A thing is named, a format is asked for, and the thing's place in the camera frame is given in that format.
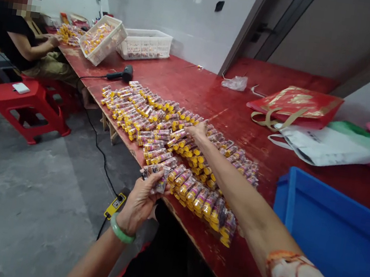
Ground person's right hand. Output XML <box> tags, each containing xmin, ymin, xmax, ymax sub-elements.
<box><xmin>183</xmin><ymin>119</ymin><xmax>213</xmax><ymax>146</ymax></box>

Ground person's left hand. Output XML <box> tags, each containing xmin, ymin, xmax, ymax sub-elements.
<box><xmin>113</xmin><ymin>165</ymin><xmax>175</xmax><ymax>243</ymax></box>

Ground bottle pack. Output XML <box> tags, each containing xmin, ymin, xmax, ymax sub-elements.
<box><xmin>139</xmin><ymin>161</ymin><xmax>172</xmax><ymax>196</ymax></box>

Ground pile of yellow-capped bottles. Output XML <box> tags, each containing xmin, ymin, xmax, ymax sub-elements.
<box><xmin>82</xmin><ymin>76</ymin><xmax>271</xmax><ymax>252</ymax></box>

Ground yellow power strip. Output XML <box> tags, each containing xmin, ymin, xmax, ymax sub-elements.
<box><xmin>103</xmin><ymin>190</ymin><xmax>128</xmax><ymax>222</ymax></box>

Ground clear crumpled plastic bag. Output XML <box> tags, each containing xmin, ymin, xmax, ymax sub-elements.
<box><xmin>220</xmin><ymin>73</ymin><xmax>249</xmax><ymax>93</ymax></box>

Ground person's legs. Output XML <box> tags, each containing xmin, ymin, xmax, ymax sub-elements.
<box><xmin>105</xmin><ymin>195</ymin><xmax>252</xmax><ymax>277</ymax></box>

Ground black heat gun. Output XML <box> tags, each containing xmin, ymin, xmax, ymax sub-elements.
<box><xmin>106</xmin><ymin>61</ymin><xmax>135</xmax><ymax>84</ymax></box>

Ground flat white plastic basket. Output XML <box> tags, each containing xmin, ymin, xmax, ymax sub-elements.
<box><xmin>115</xmin><ymin>25</ymin><xmax>175</xmax><ymax>67</ymax></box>

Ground red and gold gift bag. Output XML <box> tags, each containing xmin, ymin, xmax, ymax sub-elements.
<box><xmin>243</xmin><ymin>80</ymin><xmax>346</xmax><ymax>140</ymax></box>

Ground tilted white plastic basket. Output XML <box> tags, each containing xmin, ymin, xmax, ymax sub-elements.
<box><xmin>75</xmin><ymin>11</ymin><xmax>131</xmax><ymax>71</ymax></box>

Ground red plastic stool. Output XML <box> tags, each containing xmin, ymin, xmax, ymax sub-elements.
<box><xmin>0</xmin><ymin>74</ymin><xmax>78</xmax><ymax>151</ymax></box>
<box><xmin>17</xmin><ymin>73</ymin><xmax>87</xmax><ymax>116</ymax></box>

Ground white and green tote bag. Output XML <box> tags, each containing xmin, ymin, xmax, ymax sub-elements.
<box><xmin>264</xmin><ymin>110</ymin><xmax>370</xmax><ymax>174</ymax></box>

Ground heap of small bottles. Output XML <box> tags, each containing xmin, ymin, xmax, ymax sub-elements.
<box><xmin>54</xmin><ymin>22</ymin><xmax>86</xmax><ymax>48</ymax></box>

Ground brown door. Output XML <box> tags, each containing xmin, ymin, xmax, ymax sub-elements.
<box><xmin>217</xmin><ymin>0</ymin><xmax>370</xmax><ymax>102</ymax></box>

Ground white small case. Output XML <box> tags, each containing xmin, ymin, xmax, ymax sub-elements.
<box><xmin>11</xmin><ymin>81</ymin><xmax>30</xmax><ymax>95</ymax></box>

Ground blue plastic crate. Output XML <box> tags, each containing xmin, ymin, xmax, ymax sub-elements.
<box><xmin>263</xmin><ymin>164</ymin><xmax>370</xmax><ymax>277</ymax></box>

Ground black power cable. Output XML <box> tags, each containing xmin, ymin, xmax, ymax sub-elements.
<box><xmin>55</xmin><ymin>70</ymin><xmax>139</xmax><ymax>243</ymax></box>

